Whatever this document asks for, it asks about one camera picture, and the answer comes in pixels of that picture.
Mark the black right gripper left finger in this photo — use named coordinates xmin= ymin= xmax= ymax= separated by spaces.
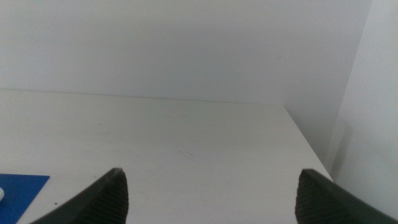
xmin=29 ymin=168 xmax=129 ymax=224

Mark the blue rectangular mat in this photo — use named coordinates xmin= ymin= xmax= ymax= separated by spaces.
xmin=0 ymin=173 xmax=50 ymax=224

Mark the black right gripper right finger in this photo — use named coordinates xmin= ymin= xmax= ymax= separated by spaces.
xmin=294 ymin=168 xmax=398 ymax=224

